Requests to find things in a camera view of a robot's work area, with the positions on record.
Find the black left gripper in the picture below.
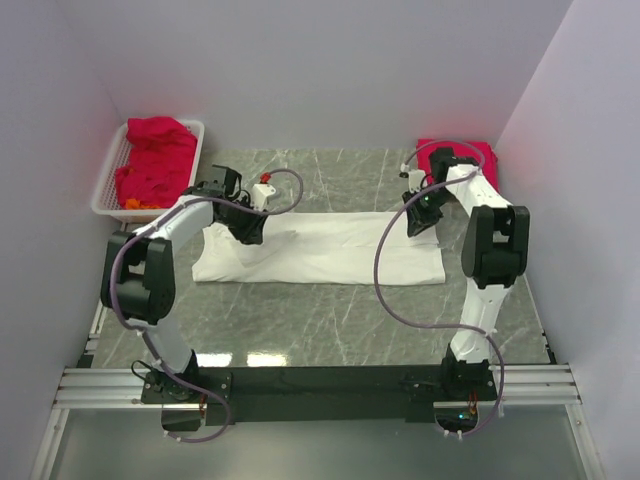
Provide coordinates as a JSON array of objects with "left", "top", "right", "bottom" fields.
[{"left": 218, "top": 195, "right": 270, "bottom": 245}]

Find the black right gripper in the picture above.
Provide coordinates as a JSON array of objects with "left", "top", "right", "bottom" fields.
[{"left": 402, "top": 186, "right": 454, "bottom": 238}]

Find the white t shirt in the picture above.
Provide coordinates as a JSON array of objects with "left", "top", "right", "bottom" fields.
[{"left": 192, "top": 212, "right": 446, "bottom": 286}]

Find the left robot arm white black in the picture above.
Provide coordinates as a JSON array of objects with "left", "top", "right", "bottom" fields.
[{"left": 101, "top": 166, "right": 276, "bottom": 402}]

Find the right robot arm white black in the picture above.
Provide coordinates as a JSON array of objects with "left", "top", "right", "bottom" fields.
[{"left": 399, "top": 141, "right": 530, "bottom": 399}]

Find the folded red t shirt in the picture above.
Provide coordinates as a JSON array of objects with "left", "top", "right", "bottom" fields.
[{"left": 416, "top": 138, "right": 500, "bottom": 192}]

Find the red t shirt in basket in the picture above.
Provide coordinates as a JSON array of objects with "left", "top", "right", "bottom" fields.
[{"left": 115, "top": 117, "right": 197, "bottom": 209}]

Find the white plastic laundry basket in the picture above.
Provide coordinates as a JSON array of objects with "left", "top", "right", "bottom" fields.
[{"left": 91, "top": 118, "right": 205, "bottom": 224}]

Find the orange cloth in basket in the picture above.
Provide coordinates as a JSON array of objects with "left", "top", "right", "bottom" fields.
[{"left": 124, "top": 198, "right": 154, "bottom": 210}]

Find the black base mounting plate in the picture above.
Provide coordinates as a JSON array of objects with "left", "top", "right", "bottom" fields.
[{"left": 141, "top": 363, "right": 498, "bottom": 426}]

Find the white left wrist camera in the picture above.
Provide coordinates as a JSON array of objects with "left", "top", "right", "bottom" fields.
[{"left": 250, "top": 172, "right": 277, "bottom": 211}]

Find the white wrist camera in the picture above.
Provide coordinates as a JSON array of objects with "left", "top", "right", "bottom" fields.
[
  {"left": 250, "top": 172, "right": 277, "bottom": 211},
  {"left": 399, "top": 165, "right": 426, "bottom": 194}
]

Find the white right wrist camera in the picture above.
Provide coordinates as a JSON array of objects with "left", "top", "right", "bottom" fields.
[{"left": 399, "top": 165, "right": 426, "bottom": 194}]

